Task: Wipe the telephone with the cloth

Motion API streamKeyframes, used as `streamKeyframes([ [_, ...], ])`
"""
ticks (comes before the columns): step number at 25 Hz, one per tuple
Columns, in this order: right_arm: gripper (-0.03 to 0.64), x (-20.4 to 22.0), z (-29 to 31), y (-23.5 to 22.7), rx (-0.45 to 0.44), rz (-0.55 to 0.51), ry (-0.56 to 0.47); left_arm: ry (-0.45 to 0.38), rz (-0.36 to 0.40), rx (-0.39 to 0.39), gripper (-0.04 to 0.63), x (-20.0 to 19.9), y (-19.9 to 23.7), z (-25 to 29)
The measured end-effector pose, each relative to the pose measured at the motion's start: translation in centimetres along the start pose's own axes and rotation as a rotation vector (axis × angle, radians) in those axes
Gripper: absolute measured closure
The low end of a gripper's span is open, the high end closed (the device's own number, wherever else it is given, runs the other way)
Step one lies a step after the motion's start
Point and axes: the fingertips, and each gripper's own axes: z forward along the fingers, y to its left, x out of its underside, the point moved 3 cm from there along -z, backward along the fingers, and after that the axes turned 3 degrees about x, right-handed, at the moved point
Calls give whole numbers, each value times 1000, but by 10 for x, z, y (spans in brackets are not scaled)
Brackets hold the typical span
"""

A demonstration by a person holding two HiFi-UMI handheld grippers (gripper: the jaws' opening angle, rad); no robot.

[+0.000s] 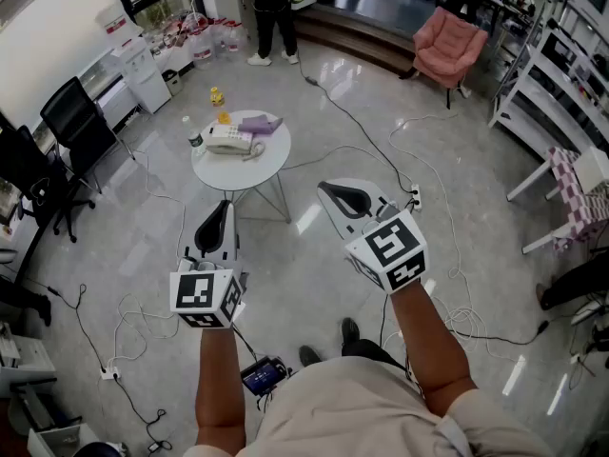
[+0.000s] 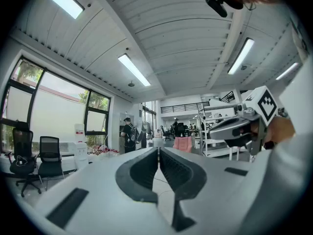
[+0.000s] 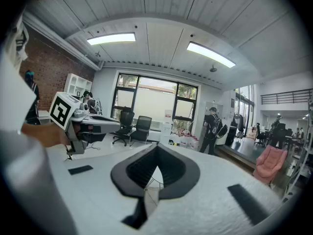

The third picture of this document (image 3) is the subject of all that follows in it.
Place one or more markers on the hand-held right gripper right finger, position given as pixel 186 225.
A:
pixel 200 212

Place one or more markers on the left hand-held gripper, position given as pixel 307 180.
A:
pixel 61 111

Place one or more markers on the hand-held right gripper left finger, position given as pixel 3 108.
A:
pixel 97 192

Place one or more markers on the person's left forearm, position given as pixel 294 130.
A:
pixel 41 136

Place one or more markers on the black office chair on wheels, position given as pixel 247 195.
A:
pixel 126 124

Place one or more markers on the white arched shelf unit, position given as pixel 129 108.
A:
pixel 77 84

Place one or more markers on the large black-framed window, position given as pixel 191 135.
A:
pixel 156 99

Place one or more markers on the stack of white boxes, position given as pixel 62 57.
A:
pixel 167 128

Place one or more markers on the person's beige shirt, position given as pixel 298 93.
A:
pixel 24 180

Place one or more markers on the pink armchair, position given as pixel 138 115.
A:
pixel 270 163

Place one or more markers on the long ceiling light panel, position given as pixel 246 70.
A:
pixel 210 54
pixel 111 38

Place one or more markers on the round ceiling fixture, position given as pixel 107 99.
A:
pixel 213 69

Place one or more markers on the black balcony railing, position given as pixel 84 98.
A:
pixel 286 97

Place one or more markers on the black chair with metal frame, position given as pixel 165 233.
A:
pixel 141 128

